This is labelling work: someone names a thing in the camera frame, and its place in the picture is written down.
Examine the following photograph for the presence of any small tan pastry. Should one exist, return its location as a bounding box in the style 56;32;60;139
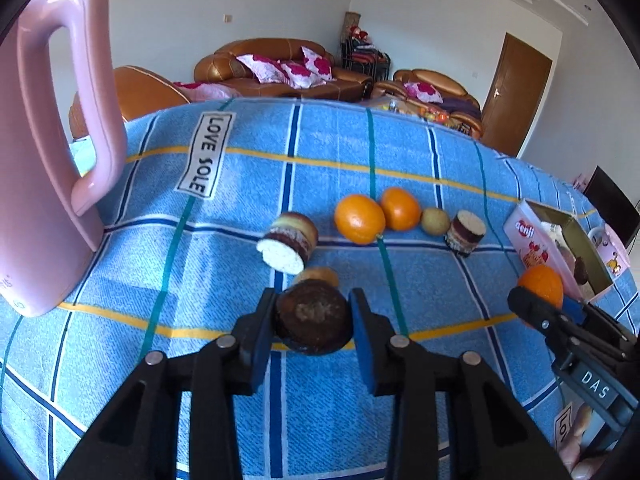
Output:
292;266;341;289

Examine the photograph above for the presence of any wooden coffee table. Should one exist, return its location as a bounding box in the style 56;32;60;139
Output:
370;97;474;134

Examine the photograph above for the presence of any purple cloth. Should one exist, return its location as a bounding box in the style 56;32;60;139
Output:
440;97;479;116

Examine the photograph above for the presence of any pink tin box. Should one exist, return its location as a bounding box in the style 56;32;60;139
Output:
502;199;615;303

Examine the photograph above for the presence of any dark round chocolate cake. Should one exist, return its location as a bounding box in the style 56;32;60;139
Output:
272;280;354;356

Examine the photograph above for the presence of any brown wooden door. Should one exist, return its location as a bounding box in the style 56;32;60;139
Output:
481;32;553;159

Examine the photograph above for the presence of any pink electric kettle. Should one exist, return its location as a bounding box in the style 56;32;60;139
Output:
0;0;129;318

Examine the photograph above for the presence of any orange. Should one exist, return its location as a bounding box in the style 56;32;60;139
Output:
380;187;422;232
334;194;387;246
517;265;565;309

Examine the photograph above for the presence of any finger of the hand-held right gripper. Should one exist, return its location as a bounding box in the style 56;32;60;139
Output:
562;296;632;357
507;286;566;348

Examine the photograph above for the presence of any layered cake roll white end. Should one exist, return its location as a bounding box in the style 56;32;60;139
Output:
256;212;319;275

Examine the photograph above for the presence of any brown leather sofa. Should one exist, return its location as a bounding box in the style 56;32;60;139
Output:
194;38;374;102

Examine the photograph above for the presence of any black television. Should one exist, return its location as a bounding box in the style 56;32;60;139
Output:
584;166;640;252

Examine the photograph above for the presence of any printed paper sheet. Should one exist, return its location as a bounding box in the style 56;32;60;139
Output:
542;220;567;249

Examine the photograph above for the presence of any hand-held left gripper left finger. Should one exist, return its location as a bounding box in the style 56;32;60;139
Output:
57;287;278;480

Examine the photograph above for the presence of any pink printed tin lid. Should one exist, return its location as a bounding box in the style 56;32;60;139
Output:
589;225;632;279

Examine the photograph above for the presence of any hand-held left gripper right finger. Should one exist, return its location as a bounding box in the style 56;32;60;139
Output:
348;287;573;480

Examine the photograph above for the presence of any small layered cake piece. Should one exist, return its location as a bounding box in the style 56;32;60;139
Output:
446;210;487;258

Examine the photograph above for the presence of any white pink floral pillow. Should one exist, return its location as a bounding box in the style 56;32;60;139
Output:
301;46;334;81
279;60;317;90
404;81;444;104
236;54;282;84

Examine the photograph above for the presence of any brown leather armchair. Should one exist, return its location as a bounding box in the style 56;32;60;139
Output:
375;70;484;141
70;66;191;139

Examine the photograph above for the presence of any person's right hand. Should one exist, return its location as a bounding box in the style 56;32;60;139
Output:
557;402;608;480

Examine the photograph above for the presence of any stack of dark chairs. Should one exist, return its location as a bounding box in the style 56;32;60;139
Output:
340;39;391;84

